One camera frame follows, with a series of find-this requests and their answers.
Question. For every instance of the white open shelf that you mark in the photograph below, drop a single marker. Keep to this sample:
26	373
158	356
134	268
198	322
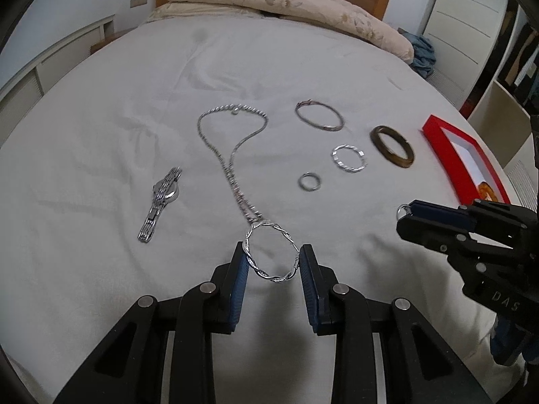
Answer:
497	105

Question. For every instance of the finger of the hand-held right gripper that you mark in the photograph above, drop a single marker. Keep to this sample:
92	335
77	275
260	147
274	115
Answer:
425	231
438	212

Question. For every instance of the thin silver bangle with clasp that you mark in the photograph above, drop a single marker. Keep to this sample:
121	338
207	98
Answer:
322	127

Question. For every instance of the red object by wardrobe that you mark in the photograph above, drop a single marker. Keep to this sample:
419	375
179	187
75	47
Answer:
466	107

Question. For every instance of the beige pillow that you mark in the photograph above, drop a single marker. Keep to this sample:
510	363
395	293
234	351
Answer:
168	10

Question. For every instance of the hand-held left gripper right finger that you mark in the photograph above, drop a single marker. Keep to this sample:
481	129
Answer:
309	288

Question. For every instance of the silver wristwatch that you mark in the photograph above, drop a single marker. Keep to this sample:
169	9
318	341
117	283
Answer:
166	191

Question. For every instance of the blue clothes pile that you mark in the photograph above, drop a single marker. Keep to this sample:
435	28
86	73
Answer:
423	52

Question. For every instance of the wall socket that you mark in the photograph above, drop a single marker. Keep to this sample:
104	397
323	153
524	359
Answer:
138	2

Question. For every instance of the white wardrobe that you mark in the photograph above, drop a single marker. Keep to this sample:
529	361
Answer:
463	17

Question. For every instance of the person's right hand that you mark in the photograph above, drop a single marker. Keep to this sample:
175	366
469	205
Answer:
513	343

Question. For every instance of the white slatted radiator cover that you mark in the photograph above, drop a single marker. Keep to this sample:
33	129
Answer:
446	86

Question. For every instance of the bed with grey sheet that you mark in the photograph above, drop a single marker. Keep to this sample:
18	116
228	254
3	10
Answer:
126	147

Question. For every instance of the small twisted silver bangle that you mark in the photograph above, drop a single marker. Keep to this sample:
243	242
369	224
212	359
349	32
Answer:
339	164

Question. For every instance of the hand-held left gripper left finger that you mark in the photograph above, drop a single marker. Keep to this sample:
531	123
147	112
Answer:
238	280

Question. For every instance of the large twisted silver bangle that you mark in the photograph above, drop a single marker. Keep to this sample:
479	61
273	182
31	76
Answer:
252	263

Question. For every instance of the brown bangle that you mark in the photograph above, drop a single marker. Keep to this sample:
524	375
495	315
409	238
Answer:
389	158

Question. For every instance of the red jewelry box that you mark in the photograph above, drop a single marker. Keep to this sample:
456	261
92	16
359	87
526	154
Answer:
442	132

